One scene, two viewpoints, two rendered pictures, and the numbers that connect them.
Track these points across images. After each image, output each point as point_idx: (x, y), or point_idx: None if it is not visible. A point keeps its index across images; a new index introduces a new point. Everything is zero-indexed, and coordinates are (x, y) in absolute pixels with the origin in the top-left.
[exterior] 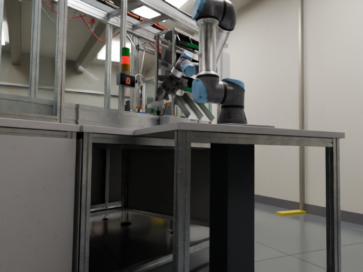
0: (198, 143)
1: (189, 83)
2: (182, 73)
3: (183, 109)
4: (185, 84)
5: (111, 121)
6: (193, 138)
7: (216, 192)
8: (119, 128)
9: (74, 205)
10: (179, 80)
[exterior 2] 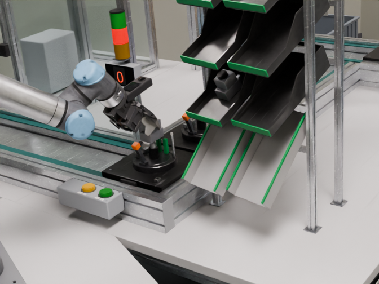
0: (137, 253)
1: (242, 89)
2: (103, 102)
3: (198, 158)
4: (218, 93)
5: (2, 172)
6: None
7: None
8: (14, 183)
9: None
10: (110, 111)
